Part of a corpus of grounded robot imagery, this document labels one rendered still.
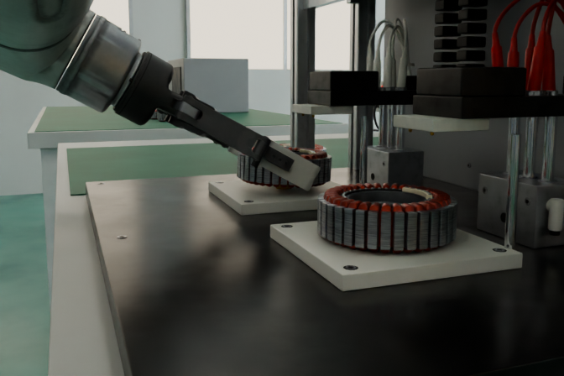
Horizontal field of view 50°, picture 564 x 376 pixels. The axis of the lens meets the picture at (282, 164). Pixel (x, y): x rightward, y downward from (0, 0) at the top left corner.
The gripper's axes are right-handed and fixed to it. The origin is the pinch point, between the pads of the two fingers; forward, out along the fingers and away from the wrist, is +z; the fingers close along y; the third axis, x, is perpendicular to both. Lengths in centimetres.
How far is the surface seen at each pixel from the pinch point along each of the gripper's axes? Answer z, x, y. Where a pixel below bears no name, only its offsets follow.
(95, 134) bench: -10, 14, 133
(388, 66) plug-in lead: 5.4, -16.3, -2.2
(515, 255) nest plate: 7.7, -1.0, -31.7
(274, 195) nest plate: -0.8, 3.7, -4.4
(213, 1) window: 49, -114, 448
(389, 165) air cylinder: 10.9, -5.9, -3.7
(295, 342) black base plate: -9.2, 9.8, -38.0
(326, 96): 0.1, -9.3, -2.5
